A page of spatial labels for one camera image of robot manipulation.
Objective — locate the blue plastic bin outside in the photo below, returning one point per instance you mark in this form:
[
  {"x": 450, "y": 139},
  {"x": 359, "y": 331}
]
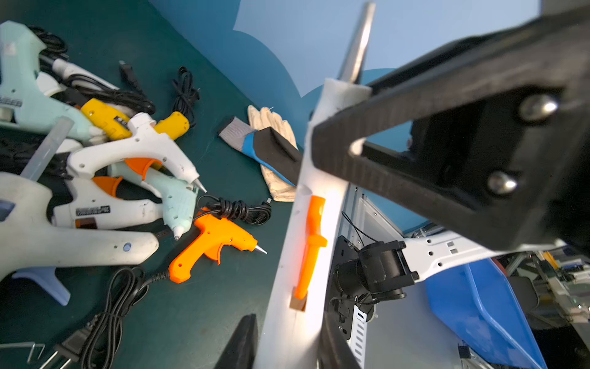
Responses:
[{"x": 477, "y": 303}]

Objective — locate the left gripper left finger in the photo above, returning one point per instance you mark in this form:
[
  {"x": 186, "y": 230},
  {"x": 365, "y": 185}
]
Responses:
[{"x": 242, "y": 347}]

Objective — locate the mint glue gun at back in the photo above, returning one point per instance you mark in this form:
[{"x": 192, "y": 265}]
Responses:
[{"x": 24, "y": 106}]

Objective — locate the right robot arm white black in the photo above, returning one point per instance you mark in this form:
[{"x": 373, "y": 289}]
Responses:
[{"x": 380, "y": 271}]

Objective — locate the white glue gun red switch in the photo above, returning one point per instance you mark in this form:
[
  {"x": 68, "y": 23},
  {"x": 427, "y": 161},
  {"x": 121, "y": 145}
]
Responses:
[{"x": 95, "y": 205}]

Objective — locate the beige work glove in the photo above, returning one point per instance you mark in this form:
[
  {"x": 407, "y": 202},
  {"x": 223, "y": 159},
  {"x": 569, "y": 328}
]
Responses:
[{"x": 278, "y": 133}]

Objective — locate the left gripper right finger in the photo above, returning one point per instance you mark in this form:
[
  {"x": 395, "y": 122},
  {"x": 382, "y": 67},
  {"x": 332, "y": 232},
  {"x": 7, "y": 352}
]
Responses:
[{"x": 487, "y": 136}]

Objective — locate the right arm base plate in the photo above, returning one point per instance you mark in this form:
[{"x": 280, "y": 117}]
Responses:
[{"x": 338, "y": 305}]

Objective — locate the yellow glue gun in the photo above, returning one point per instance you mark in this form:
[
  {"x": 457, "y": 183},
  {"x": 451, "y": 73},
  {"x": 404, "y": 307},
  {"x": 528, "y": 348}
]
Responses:
[{"x": 117, "y": 125}]

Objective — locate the white glue gun orange trigger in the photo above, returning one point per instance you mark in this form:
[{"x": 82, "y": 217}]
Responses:
[{"x": 145, "y": 142}]

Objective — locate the large white Greeler glue gun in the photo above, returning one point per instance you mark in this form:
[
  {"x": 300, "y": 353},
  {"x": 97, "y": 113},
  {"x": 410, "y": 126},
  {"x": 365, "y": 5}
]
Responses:
[{"x": 32, "y": 248}]

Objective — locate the small mint glue gun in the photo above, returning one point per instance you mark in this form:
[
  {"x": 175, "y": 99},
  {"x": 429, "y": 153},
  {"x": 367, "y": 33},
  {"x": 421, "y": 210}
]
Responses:
[{"x": 178, "y": 198}]

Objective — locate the small white orange-trigger glue gun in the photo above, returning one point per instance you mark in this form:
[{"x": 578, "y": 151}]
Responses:
[{"x": 291, "y": 331}]

